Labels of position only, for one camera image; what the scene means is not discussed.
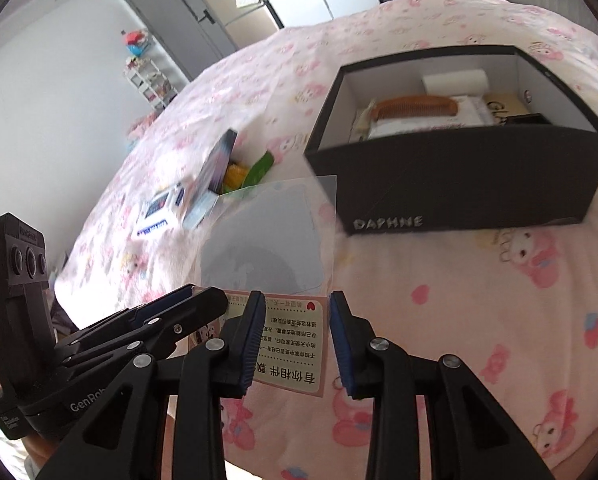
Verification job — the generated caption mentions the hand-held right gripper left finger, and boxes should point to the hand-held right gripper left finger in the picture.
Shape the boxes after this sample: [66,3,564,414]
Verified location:
[36,290,269,480]

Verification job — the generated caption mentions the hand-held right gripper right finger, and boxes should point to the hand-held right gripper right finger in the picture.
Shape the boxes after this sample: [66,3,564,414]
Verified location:
[329,290,557,480]

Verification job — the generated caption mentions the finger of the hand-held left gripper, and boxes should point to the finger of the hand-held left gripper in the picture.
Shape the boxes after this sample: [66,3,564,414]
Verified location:
[62,287,229,363]
[54,284,200,348]

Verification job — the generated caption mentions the clear face mask packet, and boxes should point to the clear face mask packet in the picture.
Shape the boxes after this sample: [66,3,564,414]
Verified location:
[191,175,339,398]

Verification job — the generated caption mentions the black cardboard shoe box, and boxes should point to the black cardboard shoe box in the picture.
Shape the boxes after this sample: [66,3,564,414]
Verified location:
[303,45,598,235]

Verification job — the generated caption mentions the brown wooden comb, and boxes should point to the brown wooden comb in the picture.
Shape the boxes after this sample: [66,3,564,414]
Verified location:
[369,95,458,122]

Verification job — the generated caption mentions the white paper roll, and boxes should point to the white paper roll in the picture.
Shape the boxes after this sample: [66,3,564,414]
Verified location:
[421,69,490,98]

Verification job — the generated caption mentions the white wet wipes pack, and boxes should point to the white wet wipes pack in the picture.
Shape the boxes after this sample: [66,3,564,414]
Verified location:
[132,182,187,241]

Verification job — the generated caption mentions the small clear plastic packet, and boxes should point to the small clear plastic packet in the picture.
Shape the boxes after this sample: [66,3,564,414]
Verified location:
[183,191,220,231]

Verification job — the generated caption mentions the yellow snack packet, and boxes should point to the yellow snack packet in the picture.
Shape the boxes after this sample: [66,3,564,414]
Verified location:
[222,160,250,192]

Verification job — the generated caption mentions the dark glossy booklet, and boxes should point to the dark glossy booklet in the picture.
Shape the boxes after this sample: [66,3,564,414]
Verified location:
[191,130,239,196]

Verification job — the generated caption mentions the green snack packet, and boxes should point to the green snack packet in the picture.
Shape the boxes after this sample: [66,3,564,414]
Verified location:
[239,152,276,188]

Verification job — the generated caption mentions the pink plush toy pile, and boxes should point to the pink plush toy pile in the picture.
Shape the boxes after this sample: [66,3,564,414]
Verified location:
[125,110,160,153]

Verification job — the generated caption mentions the white shelf rack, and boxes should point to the white shelf rack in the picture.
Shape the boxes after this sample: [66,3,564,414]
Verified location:
[124,55,180,111]

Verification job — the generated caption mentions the white paper envelopes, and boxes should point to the white paper envelopes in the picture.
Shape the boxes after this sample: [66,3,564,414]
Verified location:
[351,95,494,141]

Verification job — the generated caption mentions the red plush toy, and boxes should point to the red plush toy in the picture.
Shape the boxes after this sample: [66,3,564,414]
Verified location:
[119,29,152,58]

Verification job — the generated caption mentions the grey room door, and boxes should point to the grey room door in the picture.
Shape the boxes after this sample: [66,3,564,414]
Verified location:
[125,0,240,81]

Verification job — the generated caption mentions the beige small refrigerator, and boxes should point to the beige small refrigerator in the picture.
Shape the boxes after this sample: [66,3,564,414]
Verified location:
[202,0,285,51]

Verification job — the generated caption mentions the beige card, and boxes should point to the beige card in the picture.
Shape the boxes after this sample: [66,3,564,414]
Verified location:
[481,91,532,123]

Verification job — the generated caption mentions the small black box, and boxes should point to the small black box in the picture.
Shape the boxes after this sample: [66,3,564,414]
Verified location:
[504,112,552,126]

